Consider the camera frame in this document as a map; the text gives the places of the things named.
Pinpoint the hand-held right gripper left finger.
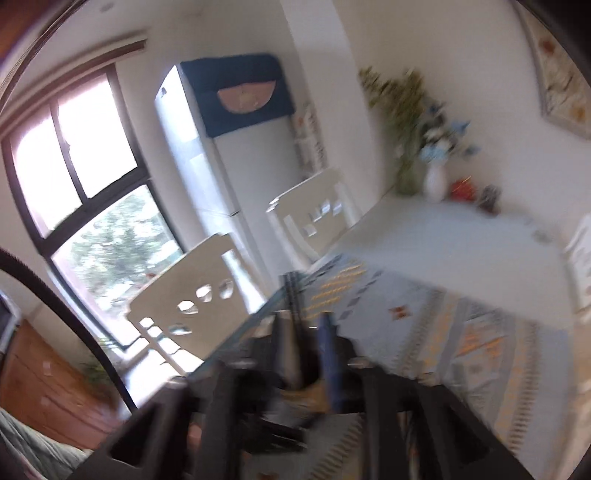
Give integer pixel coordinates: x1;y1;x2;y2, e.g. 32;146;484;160
69;311;301;480

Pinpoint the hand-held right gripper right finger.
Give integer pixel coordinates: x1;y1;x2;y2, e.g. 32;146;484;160
316;311;539;480

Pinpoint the patterned blue tablecloth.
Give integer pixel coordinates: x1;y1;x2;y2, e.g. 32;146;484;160
245;254;591;480

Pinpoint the green potted plant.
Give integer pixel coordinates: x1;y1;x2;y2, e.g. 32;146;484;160
81;339;123;407

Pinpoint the brown wooden cabinet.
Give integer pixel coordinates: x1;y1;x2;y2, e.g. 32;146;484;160
0;318;127;450

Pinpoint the glass vase with green stems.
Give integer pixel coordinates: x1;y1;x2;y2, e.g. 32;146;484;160
358;67;430;197

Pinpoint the white refrigerator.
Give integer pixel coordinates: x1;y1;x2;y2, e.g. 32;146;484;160
154;65;308;287

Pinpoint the white ceramic vase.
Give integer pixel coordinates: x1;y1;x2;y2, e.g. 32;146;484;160
424;163;450;202

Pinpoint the grey-green cloth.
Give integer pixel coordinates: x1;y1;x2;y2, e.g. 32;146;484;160
0;406;90;480

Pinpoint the red lidded teacup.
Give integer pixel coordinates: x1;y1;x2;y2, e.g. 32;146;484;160
450;176;477;202

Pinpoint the white floral-print rack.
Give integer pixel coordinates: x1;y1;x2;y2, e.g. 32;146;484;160
290;102;329;174

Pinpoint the black phone stand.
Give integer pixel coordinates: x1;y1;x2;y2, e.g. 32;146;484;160
477;184;503;216

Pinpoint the dark-framed window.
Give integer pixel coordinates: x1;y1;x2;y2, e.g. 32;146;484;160
0;60;185;356

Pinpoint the large framed picture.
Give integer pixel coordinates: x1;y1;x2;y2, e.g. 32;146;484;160
519;7;591;137

